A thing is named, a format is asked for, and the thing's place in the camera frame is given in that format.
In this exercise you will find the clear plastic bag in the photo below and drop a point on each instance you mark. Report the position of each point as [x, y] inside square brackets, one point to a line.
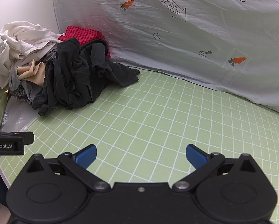
[18, 116]

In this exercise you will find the beige garment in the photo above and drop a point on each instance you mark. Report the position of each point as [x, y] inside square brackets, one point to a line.
[34, 71]

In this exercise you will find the black garment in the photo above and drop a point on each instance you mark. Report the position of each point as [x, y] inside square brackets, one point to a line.
[72, 74]

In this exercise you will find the red checkered garment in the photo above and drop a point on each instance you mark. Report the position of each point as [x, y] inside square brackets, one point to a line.
[83, 33]

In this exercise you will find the striped grey garment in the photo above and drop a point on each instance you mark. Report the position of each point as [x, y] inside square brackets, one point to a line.
[20, 95]

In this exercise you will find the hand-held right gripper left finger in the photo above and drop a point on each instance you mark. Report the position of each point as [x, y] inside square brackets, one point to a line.
[87, 155]

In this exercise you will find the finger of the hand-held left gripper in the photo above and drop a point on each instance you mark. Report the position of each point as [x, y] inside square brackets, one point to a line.
[28, 138]

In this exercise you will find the carrot print grey sheet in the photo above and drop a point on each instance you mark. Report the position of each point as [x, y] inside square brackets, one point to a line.
[200, 28]

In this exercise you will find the white garment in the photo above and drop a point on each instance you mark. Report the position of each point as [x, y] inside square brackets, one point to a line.
[20, 37]

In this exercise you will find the white board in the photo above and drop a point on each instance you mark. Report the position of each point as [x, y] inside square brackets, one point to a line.
[25, 2]

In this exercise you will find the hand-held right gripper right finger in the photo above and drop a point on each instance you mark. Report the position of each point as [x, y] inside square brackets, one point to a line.
[195, 155]

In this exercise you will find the green grid mat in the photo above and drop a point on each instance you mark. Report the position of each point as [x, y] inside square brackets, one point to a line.
[153, 112]

